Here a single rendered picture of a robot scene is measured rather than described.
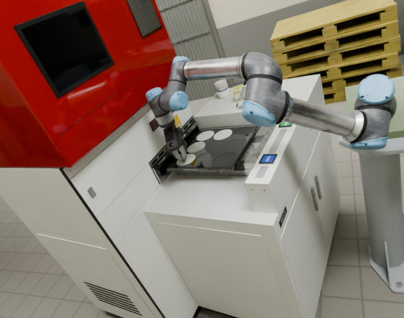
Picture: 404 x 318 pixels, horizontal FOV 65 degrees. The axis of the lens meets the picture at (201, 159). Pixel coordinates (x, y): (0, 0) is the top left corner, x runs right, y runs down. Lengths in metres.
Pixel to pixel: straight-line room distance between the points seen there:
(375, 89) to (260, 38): 3.34
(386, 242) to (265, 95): 1.11
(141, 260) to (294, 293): 0.67
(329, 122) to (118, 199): 0.88
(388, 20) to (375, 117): 2.28
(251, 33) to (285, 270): 3.59
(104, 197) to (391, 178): 1.22
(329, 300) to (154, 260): 0.95
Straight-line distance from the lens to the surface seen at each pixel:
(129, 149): 1.43
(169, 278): 1.73
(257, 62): 1.11
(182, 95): 1.29
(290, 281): 1.40
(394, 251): 1.95
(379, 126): 1.25
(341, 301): 1.94
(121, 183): 1.40
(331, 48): 3.47
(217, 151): 1.52
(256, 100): 1.05
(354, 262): 2.08
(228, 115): 1.71
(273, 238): 1.22
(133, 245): 1.49
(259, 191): 1.15
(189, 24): 4.67
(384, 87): 1.28
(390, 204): 1.71
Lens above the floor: 1.63
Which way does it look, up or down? 29 degrees down
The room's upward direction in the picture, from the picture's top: 23 degrees counter-clockwise
